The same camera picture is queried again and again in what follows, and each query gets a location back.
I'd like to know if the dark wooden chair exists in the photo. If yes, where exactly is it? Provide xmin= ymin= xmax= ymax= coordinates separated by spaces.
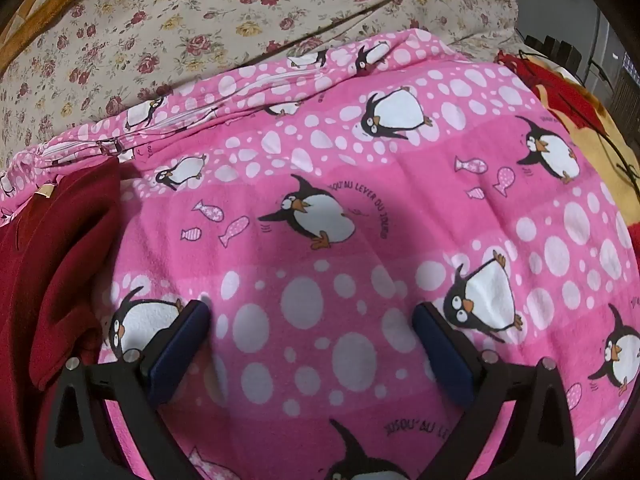
xmin=525 ymin=35 xmax=586 ymax=76

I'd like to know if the dark red garment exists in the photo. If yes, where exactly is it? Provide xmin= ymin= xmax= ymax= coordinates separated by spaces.
xmin=0 ymin=157 xmax=123 ymax=480

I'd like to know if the pink penguin print blanket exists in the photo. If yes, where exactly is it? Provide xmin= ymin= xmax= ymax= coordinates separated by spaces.
xmin=0 ymin=27 xmax=640 ymax=480

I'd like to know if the floral bedsheet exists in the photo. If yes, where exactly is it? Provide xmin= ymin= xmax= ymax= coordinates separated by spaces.
xmin=0 ymin=0 xmax=521 ymax=161

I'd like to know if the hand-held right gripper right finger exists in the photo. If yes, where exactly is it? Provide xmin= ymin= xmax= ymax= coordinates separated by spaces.
xmin=411 ymin=301 xmax=583 ymax=480

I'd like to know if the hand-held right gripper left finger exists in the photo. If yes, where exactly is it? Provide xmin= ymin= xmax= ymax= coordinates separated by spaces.
xmin=42 ymin=300 xmax=213 ymax=480

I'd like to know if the red and yellow blanket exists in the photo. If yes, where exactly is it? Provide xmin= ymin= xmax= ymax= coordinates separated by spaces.
xmin=495 ymin=50 xmax=640 ymax=241

